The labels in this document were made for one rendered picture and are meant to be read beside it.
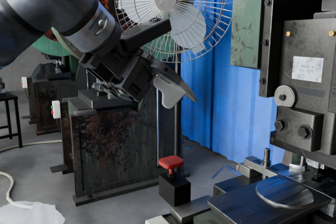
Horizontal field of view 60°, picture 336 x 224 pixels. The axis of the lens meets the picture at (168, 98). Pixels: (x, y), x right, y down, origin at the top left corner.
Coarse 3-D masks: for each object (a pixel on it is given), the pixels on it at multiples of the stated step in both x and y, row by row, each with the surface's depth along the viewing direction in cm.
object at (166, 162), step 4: (168, 156) 93; (172, 156) 93; (176, 156) 93; (160, 160) 90; (164, 160) 89; (168, 160) 90; (172, 160) 90; (176, 160) 89; (180, 160) 89; (160, 164) 89; (164, 164) 87; (168, 164) 87; (172, 164) 87; (176, 164) 88; (180, 164) 89; (168, 168) 87; (172, 168) 90; (172, 172) 90
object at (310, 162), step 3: (306, 159) 73; (309, 159) 72; (309, 162) 72; (312, 162) 71; (315, 162) 70; (312, 165) 71; (315, 165) 71; (318, 165) 70; (321, 165) 70; (324, 165) 70; (324, 168) 70
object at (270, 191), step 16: (272, 176) 75; (240, 192) 67; (256, 192) 67; (272, 192) 66; (288, 192) 66; (304, 192) 66; (320, 192) 67; (224, 208) 61; (240, 208) 61; (256, 208) 61; (272, 208) 61; (288, 208) 61; (304, 208) 61
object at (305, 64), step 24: (288, 24) 66; (312, 24) 61; (288, 48) 67; (312, 48) 62; (288, 72) 68; (312, 72) 62; (288, 96) 67; (312, 96) 63; (288, 120) 65; (312, 120) 60; (312, 144) 61
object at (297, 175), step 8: (288, 176) 75; (296, 176) 75; (304, 176) 75; (312, 176) 75; (320, 176) 75; (304, 184) 71; (312, 184) 71; (320, 184) 71; (328, 184) 71; (328, 192) 67; (320, 208) 68; (328, 208) 66
